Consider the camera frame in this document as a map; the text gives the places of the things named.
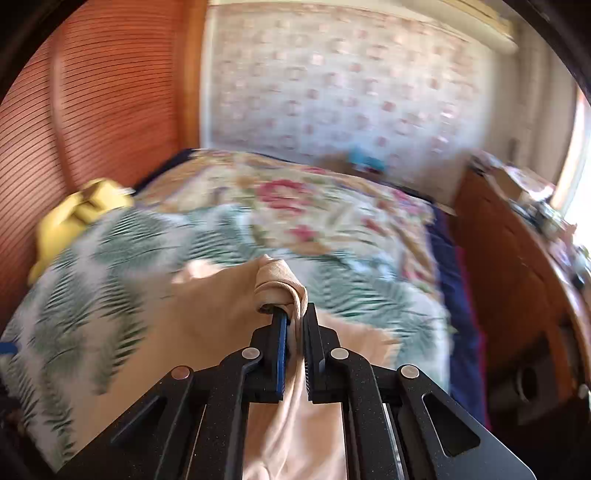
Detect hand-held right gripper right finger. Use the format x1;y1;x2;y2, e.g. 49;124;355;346
302;302;539;480

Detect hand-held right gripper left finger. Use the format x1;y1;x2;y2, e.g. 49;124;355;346
56;308;290;480

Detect beige printed t-shirt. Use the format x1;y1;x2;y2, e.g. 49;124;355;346
76;254;403;480

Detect dark blue sheet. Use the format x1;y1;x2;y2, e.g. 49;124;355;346
422;202;491;431

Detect floral quilt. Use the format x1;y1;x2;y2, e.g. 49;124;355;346
134;150;438;283

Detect leaf print bedsheet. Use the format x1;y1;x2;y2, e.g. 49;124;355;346
0;203;454;472

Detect teal cloth bundle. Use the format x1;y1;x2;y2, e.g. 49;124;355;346
346;145;387;175

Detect wooden cabinet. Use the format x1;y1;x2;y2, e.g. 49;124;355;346
449;165;591;428

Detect yellow plush toy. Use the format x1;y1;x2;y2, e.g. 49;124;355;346
28;179;136;287

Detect cardboard box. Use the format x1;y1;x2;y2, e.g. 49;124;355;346
482;161;557;206

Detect slatted wooden panel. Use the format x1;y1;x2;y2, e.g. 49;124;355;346
0;0;209;333

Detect window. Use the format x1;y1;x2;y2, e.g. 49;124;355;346
549;85;591;232

